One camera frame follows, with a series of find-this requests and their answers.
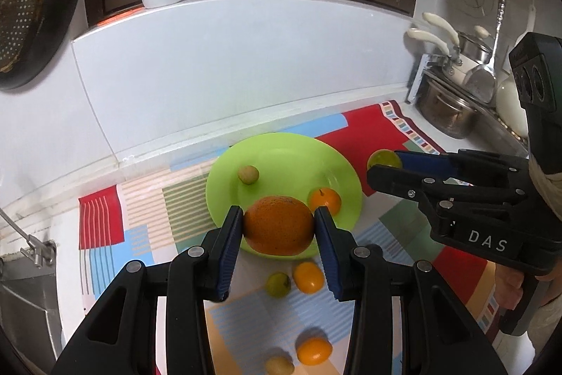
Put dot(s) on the person's right forearm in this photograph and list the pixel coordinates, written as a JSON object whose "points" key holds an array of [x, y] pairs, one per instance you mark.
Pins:
{"points": [[549, 313]]}

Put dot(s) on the white ceramic jar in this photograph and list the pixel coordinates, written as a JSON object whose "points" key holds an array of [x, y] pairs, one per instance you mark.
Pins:
{"points": [[511, 102]]}

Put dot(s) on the steel pot with lid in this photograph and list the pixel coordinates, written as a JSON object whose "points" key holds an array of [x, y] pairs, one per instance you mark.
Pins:
{"points": [[476, 47]]}

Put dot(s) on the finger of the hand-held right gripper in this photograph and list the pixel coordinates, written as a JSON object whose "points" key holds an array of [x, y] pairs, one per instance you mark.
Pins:
{"points": [[421, 162], [395, 181]]}

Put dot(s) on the metal spatula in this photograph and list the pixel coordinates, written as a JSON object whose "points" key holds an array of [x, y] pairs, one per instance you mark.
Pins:
{"points": [[482, 83]]}

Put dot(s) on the small tan round fruit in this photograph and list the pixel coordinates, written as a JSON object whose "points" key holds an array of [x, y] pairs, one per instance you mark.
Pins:
{"points": [[248, 174], [279, 366]]}

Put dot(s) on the large steel pot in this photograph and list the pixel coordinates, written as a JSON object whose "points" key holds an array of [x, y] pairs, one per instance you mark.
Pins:
{"points": [[445, 111]]}

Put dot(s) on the green plate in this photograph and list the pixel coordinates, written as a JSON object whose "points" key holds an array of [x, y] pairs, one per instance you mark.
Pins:
{"points": [[285, 164]]}

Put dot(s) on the small green fruit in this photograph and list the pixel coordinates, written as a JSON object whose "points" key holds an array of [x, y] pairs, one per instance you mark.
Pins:
{"points": [[278, 284]]}

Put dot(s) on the steel sink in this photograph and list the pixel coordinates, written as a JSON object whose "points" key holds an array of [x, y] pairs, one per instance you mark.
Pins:
{"points": [[26, 313]]}

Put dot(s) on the colourful patterned mat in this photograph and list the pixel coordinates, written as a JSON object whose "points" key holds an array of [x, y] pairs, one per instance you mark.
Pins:
{"points": [[145, 225]]}

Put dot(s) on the large orange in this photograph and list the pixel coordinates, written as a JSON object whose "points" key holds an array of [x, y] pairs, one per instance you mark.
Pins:
{"points": [[279, 225]]}

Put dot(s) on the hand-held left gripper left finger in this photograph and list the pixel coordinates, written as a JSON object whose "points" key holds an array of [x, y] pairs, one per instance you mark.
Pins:
{"points": [[228, 256]]}

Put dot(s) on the green lime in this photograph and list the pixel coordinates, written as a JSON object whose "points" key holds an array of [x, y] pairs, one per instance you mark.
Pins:
{"points": [[381, 159]]}

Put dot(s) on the white plastic rack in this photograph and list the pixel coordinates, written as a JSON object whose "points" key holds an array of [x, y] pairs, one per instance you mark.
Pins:
{"points": [[417, 76]]}

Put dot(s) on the person's right hand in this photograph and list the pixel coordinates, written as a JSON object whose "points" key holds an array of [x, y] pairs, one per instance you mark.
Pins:
{"points": [[507, 287]]}

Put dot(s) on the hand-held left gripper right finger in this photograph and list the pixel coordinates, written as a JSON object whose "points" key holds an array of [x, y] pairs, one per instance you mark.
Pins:
{"points": [[327, 256]]}

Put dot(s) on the small tangerine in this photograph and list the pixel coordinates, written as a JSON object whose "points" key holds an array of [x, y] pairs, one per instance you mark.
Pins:
{"points": [[313, 351], [308, 277], [327, 201]]}

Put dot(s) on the red flat strip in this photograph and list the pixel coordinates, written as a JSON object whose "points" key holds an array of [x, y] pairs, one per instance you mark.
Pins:
{"points": [[123, 14]]}

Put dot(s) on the perforated brass strainer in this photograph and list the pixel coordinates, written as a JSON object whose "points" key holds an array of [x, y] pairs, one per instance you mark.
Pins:
{"points": [[22, 6]]}

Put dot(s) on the white rice paddle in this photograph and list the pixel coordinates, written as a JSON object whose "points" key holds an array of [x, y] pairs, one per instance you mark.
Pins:
{"points": [[530, 21]]}

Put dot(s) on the black frying pan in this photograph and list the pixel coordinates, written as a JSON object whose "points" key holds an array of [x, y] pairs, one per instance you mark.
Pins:
{"points": [[66, 6]]}

